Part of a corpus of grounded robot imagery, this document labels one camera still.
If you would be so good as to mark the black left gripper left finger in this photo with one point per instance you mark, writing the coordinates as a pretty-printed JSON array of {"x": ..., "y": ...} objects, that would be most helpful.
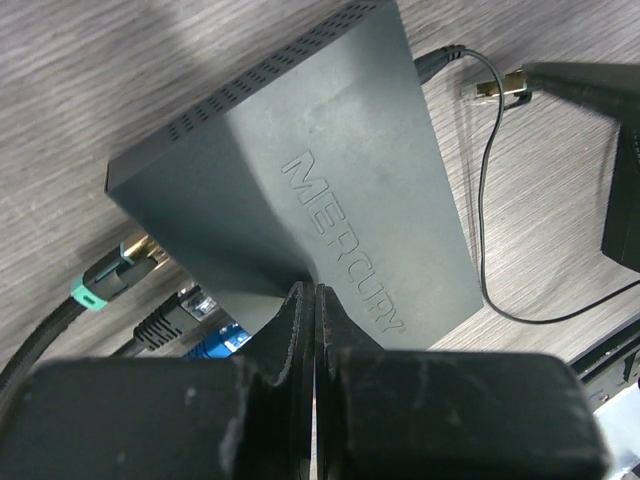
[{"x": 247, "y": 416}]

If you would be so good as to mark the dark grey network switch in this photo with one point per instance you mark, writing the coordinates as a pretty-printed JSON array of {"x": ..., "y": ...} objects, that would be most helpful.
[{"x": 319, "y": 163}]

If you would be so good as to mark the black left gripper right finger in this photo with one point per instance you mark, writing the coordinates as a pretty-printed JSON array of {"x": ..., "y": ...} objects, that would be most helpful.
[{"x": 390, "y": 414}]

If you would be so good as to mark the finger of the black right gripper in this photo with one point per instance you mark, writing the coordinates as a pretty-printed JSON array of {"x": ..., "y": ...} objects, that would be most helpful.
[{"x": 608, "y": 89}]

